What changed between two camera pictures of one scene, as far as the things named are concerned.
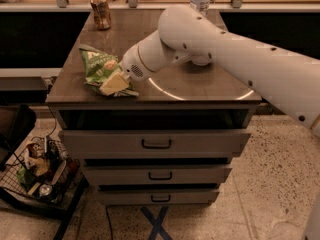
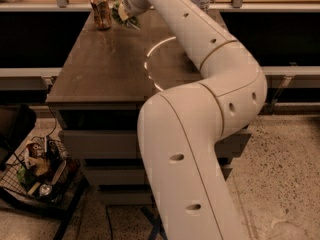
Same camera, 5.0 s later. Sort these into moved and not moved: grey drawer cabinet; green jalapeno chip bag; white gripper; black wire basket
Moved: white gripper; green jalapeno chip bag
Not moved: black wire basket; grey drawer cabinet
